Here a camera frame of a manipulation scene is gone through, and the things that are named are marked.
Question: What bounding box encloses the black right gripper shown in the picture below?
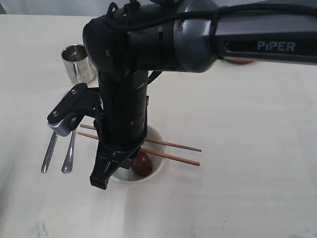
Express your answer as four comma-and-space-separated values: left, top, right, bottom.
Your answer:
89, 133, 148, 191

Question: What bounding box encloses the wooden chopstick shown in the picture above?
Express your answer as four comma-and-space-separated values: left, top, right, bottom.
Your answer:
77, 132, 200, 166
77, 124, 202, 152

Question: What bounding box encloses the brown wooden spoon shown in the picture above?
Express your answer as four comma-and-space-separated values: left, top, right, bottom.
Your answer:
131, 151, 153, 177

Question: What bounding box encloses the white patterned ceramic bowl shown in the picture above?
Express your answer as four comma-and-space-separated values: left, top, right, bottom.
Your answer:
108, 125, 167, 184

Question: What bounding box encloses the silver fork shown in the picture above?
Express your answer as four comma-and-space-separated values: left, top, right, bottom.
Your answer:
61, 129, 77, 174

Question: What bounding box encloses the silver table knife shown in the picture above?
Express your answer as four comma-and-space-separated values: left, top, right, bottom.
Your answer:
41, 131, 58, 173

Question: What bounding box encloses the brown round plate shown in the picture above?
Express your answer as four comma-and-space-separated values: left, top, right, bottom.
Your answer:
226, 59, 256, 65

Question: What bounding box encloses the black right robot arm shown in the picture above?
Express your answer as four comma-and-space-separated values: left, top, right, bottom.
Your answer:
83, 0, 317, 189

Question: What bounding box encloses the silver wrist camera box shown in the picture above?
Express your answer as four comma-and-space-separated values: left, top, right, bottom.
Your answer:
46, 83, 104, 137

